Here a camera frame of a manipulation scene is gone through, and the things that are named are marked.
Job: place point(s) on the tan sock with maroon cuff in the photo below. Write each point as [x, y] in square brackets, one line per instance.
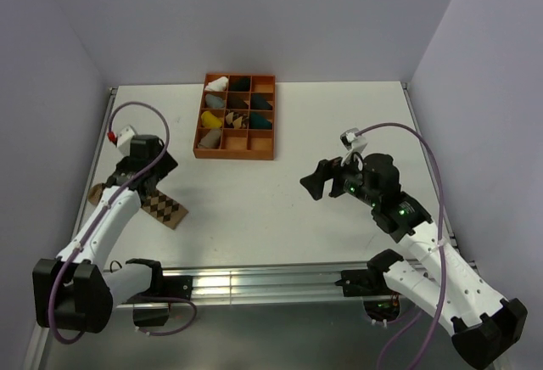
[210, 140]

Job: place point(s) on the yellow rolled sock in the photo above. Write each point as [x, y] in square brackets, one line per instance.
[212, 119]

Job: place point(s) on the brown argyle sock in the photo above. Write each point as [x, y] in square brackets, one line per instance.
[161, 207]

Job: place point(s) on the teal rolled sock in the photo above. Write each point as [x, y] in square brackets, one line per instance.
[261, 101]
[259, 122]

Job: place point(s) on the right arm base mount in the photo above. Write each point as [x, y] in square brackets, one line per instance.
[363, 283]

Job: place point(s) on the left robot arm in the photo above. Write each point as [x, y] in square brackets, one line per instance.
[70, 291]

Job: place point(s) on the dark brown rolled sock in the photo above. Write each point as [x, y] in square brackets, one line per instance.
[237, 101]

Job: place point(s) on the dark green rolled sock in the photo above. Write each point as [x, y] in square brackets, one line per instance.
[239, 83]

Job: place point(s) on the aluminium table frame rail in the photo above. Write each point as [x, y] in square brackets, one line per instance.
[266, 285]

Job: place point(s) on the white rolled sock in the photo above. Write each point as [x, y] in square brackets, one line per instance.
[218, 85]

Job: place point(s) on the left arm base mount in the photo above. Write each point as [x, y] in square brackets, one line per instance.
[174, 289]

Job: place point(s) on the teal rolled sock upper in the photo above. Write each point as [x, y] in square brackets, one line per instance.
[261, 101]

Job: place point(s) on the orange wooden compartment tray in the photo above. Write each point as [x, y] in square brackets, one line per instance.
[240, 144]

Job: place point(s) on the argyle rolled sock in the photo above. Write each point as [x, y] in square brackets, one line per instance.
[236, 120]

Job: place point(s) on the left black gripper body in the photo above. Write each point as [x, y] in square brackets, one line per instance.
[168, 165]

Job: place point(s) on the grey rolled sock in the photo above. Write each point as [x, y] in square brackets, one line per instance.
[214, 102]

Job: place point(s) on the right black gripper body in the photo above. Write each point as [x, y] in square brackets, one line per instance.
[349, 178]

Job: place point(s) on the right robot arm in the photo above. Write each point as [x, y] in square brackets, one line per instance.
[481, 322]

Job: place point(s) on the teal rolled sock lower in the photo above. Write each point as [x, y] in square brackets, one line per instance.
[259, 122]

